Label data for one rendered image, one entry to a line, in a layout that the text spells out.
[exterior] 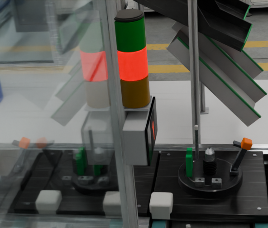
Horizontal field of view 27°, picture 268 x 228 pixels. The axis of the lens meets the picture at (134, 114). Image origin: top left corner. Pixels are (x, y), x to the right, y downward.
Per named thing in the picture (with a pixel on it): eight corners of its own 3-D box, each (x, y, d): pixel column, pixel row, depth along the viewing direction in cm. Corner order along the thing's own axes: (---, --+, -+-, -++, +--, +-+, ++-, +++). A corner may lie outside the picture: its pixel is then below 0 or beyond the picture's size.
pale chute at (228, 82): (255, 103, 151) (267, 93, 148) (247, 127, 140) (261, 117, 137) (179, 29, 147) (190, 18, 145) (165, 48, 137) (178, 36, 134)
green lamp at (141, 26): (147, 40, 93) (145, 11, 91) (144, 52, 89) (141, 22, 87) (117, 41, 94) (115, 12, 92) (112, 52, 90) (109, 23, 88)
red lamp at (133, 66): (150, 68, 96) (147, 41, 93) (146, 81, 91) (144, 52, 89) (120, 68, 96) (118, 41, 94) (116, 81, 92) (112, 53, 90)
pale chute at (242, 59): (252, 79, 164) (264, 69, 161) (246, 99, 153) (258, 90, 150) (182, 11, 160) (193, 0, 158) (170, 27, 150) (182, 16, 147)
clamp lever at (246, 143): (238, 167, 123) (252, 139, 119) (238, 172, 121) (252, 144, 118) (222, 162, 123) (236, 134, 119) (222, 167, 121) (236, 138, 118)
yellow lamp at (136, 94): (151, 95, 98) (150, 68, 96) (148, 108, 94) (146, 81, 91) (123, 95, 99) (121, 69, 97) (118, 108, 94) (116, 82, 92)
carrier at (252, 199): (262, 158, 134) (264, 111, 128) (269, 223, 113) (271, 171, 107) (160, 157, 138) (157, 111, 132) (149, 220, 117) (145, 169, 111)
